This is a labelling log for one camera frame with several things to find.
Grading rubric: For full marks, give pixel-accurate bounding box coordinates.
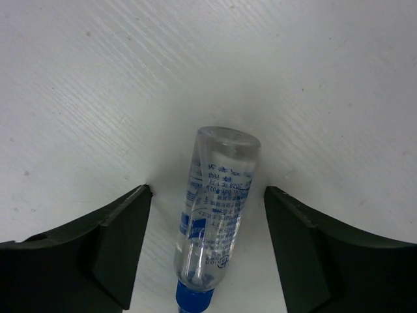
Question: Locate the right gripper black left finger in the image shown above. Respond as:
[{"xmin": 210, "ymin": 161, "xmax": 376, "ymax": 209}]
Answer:
[{"xmin": 1, "ymin": 185, "xmax": 152, "ymax": 312}]

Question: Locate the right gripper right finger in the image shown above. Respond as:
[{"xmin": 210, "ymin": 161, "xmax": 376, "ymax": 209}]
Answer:
[{"xmin": 264, "ymin": 186, "xmax": 416, "ymax": 312}]

